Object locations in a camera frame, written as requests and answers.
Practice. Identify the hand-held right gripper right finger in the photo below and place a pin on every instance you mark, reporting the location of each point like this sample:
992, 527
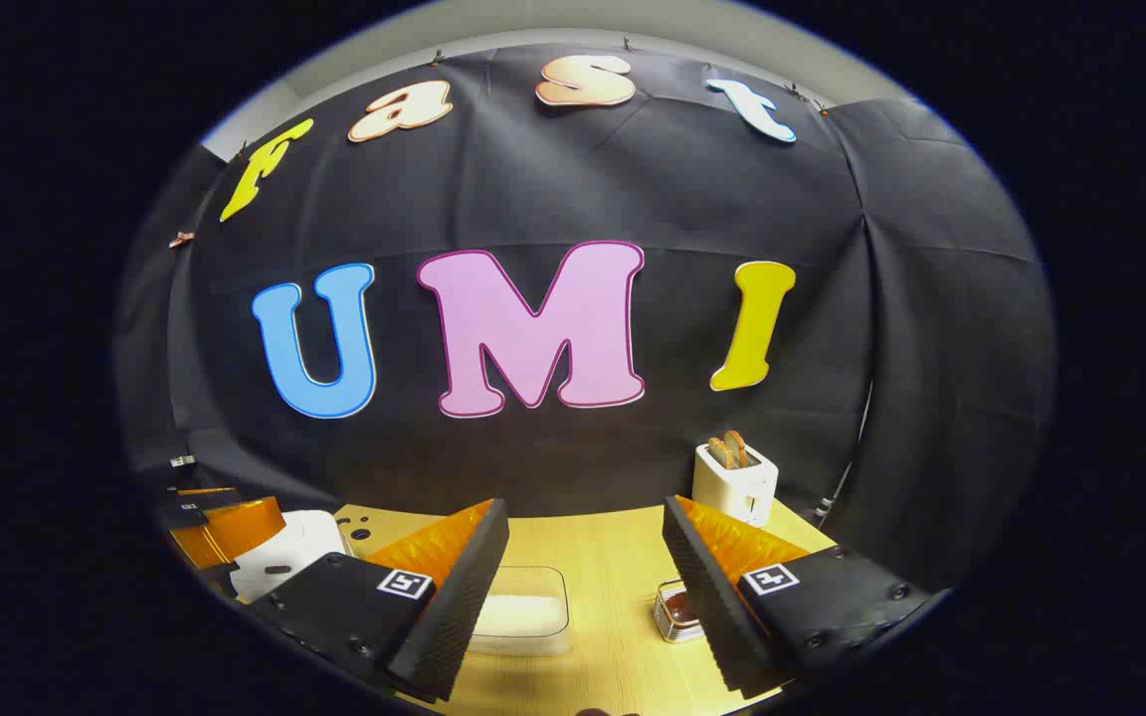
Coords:
707, 597

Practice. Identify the white toaster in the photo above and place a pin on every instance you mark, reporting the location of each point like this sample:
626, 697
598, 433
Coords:
732, 487

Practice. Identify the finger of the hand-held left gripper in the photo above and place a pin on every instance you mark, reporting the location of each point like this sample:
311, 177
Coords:
210, 495
235, 532

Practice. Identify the white rice cooker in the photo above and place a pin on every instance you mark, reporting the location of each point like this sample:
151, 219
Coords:
299, 542

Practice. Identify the clear plastic container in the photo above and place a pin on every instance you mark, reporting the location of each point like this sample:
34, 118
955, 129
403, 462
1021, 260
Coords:
533, 582

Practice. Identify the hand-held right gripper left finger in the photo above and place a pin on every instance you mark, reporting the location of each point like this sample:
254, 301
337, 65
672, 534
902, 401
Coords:
454, 597

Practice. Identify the black backdrop cloth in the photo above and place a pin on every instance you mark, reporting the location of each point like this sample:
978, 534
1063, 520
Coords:
553, 199

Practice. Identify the copper cloth clip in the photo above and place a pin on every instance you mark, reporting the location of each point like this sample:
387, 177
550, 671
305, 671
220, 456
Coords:
181, 239

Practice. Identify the toasted bread slice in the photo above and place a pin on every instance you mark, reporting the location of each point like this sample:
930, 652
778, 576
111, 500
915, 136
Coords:
719, 452
738, 446

